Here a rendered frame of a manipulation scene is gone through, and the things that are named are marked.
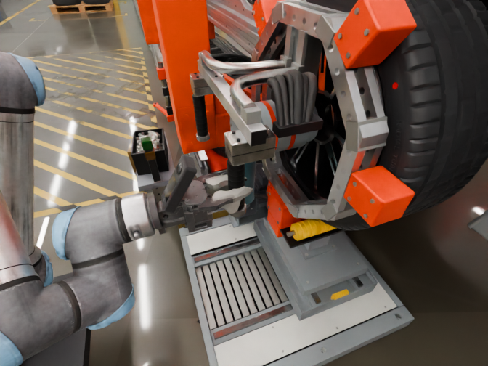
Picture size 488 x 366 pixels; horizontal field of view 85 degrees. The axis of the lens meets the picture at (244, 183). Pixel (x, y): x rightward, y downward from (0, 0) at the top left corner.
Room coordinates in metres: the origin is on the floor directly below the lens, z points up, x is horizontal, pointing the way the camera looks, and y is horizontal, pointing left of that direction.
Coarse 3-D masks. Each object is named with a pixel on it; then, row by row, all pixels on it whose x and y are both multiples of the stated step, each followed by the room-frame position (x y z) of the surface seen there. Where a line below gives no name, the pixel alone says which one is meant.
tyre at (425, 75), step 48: (336, 0) 0.68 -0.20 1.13; (432, 0) 0.58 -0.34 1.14; (432, 48) 0.49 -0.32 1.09; (480, 48) 0.52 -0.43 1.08; (384, 96) 0.49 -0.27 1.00; (432, 96) 0.44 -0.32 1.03; (480, 96) 0.47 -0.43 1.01; (432, 144) 0.41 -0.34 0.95; (480, 144) 0.44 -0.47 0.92; (432, 192) 0.41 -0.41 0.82
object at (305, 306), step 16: (256, 224) 0.87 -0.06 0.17; (272, 240) 0.78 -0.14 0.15; (272, 256) 0.68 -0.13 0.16; (288, 272) 0.61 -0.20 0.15; (368, 272) 0.60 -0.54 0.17; (288, 288) 0.53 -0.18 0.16; (336, 288) 0.54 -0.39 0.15; (352, 288) 0.54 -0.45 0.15; (368, 288) 0.54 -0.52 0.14; (304, 304) 0.47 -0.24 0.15; (320, 304) 0.46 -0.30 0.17; (336, 304) 0.49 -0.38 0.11
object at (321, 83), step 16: (320, 64) 0.73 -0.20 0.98; (320, 80) 0.72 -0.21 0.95; (320, 96) 0.76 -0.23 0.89; (320, 112) 0.76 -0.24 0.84; (336, 112) 0.63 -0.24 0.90; (384, 112) 0.48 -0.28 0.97; (336, 128) 0.62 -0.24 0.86; (320, 144) 0.67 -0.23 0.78; (336, 144) 0.63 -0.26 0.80; (288, 160) 0.78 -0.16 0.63; (304, 160) 0.79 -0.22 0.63; (320, 160) 0.66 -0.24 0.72; (336, 160) 0.59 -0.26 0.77; (304, 176) 0.71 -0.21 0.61; (320, 176) 0.65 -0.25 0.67; (320, 192) 0.61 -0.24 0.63
